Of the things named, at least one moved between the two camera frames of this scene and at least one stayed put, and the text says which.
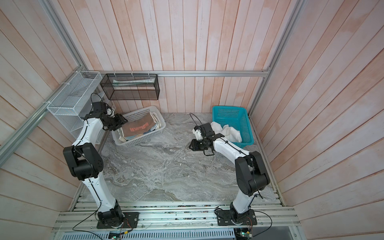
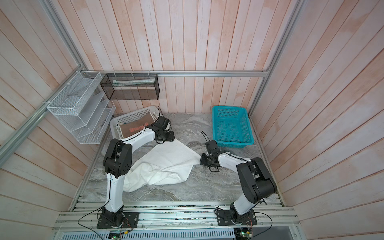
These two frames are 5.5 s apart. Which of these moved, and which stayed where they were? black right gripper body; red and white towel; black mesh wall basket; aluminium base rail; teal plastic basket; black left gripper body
Moved: black left gripper body; black right gripper body; red and white towel
Stayed: teal plastic basket; black mesh wall basket; aluminium base rail
